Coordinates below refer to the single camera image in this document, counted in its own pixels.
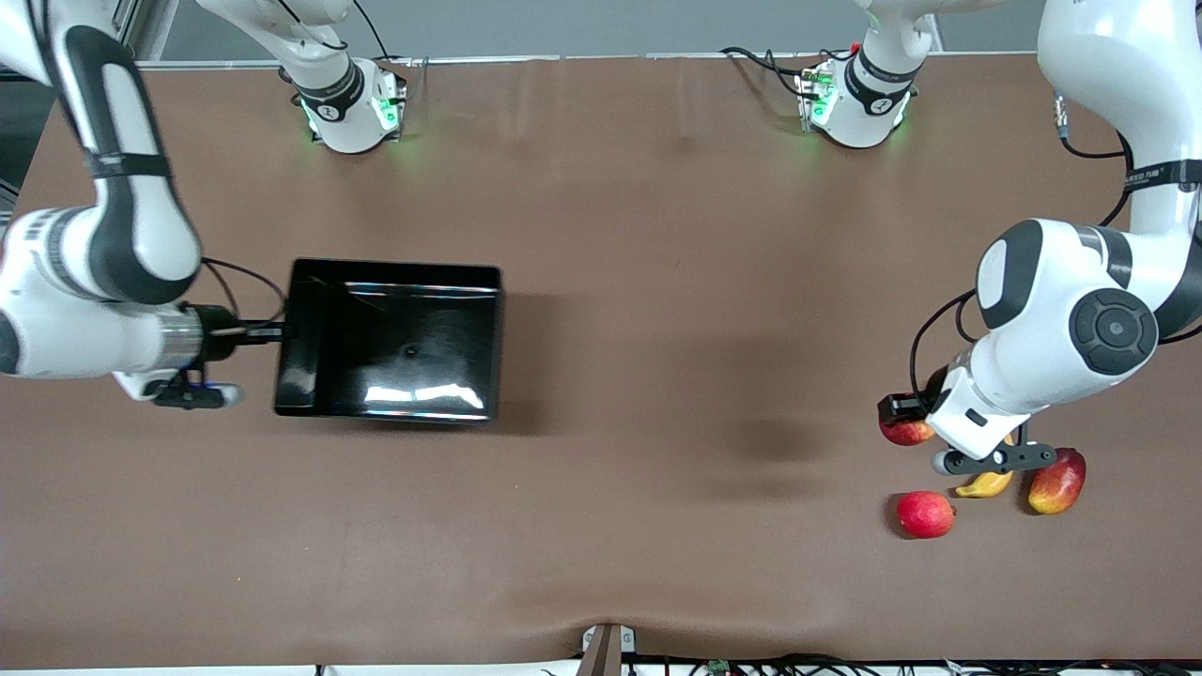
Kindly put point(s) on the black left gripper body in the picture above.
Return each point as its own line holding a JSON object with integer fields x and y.
{"x": 903, "y": 407}

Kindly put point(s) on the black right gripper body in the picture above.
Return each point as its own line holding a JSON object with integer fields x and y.
{"x": 218, "y": 333}

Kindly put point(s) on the red yellow apple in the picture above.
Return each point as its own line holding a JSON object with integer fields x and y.
{"x": 906, "y": 434}

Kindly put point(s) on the yellow banana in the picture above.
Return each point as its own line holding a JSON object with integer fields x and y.
{"x": 986, "y": 484}

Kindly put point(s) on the black plastic box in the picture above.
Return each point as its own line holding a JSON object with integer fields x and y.
{"x": 394, "y": 343}

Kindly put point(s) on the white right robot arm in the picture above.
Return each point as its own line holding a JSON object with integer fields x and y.
{"x": 141, "y": 235}

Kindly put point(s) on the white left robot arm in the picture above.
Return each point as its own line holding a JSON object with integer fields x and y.
{"x": 1042, "y": 310}

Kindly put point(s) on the red pomegranate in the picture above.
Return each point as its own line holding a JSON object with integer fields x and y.
{"x": 925, "y": 514}

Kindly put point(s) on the red yellow mango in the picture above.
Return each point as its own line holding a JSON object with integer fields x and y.
{"x": 1057, "y": 483}

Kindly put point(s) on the aluminium frame post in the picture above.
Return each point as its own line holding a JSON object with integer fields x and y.
{"x": 141, "y": 28}

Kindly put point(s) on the grey camera stand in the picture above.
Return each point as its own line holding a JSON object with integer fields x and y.
{"x": 604, "y": 650}

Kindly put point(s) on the aluminium table edge rail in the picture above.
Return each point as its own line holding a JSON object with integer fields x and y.
{"x": 610, "y": 57}

